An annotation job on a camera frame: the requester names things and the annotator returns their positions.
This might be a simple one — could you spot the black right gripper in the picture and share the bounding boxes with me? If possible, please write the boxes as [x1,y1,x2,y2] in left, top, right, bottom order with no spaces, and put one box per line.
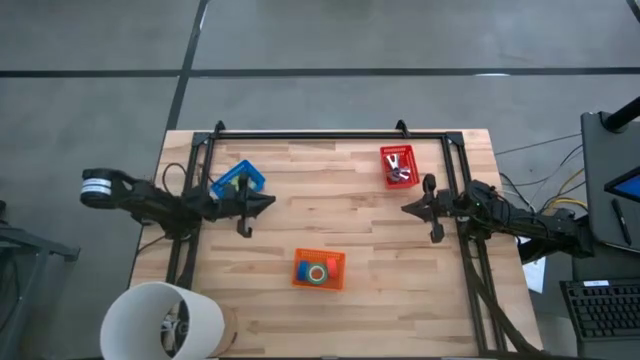
[401,173,457,245]

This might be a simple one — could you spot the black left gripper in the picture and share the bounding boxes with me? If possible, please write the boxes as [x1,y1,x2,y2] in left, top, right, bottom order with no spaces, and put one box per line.
[212,172,277,239]

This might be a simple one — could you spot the green tape roll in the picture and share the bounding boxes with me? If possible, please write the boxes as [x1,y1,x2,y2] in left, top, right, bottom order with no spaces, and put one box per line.
[305,263,330,287]

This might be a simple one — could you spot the blue plastic basket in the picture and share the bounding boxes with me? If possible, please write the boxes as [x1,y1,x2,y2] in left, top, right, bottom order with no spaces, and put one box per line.
[209,159,267,200]

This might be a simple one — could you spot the red plastic basket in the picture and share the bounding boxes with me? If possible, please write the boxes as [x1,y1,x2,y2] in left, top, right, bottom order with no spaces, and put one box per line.
[379,144,421,191]

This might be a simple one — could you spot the orange plastic basket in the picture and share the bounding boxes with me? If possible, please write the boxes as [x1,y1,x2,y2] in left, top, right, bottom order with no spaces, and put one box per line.
[291,247,347,292]

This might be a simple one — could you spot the white paper sheet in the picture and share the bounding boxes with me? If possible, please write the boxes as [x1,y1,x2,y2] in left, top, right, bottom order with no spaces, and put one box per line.
[514,237,547,295]

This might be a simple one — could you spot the white cylindrical shade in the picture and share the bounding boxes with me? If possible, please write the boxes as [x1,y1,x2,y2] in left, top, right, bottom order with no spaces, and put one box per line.
[99,281,226,360]

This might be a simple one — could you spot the dark grey desk panel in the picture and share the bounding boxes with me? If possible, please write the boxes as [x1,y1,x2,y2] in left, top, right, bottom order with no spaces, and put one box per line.
[579,110,640,251]

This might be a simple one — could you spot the black pen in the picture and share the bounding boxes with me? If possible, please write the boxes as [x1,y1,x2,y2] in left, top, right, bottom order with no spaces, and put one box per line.
[610,198,633,246]

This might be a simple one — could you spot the black keyboard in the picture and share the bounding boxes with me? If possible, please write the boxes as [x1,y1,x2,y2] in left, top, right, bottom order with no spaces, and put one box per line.
[559,278,640,344]

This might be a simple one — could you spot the tablet with blue screen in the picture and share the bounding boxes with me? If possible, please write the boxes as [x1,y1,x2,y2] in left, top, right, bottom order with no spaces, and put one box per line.
[603,167,640,204]

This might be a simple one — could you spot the black pole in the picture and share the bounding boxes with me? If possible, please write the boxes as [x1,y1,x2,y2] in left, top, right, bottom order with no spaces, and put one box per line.
[599,97,640,134]

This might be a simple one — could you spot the grey metal stand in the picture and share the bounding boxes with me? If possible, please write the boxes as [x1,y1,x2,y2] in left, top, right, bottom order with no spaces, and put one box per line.
[0,199,81,360]

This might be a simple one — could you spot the black aluminium table frame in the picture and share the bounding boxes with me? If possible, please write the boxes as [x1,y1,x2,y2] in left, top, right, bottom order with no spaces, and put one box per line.
[164,119,506,359]

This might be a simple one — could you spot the thin black floor cable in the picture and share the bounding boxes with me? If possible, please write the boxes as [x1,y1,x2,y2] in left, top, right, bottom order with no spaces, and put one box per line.
[494,132,584,156]

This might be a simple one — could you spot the black cable sleeve bundle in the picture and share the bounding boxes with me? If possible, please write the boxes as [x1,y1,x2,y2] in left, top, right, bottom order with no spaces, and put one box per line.
[464,239,544,357]

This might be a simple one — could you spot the yellow cables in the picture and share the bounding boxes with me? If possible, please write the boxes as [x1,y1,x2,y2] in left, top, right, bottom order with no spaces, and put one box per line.
[544,167,589,211]

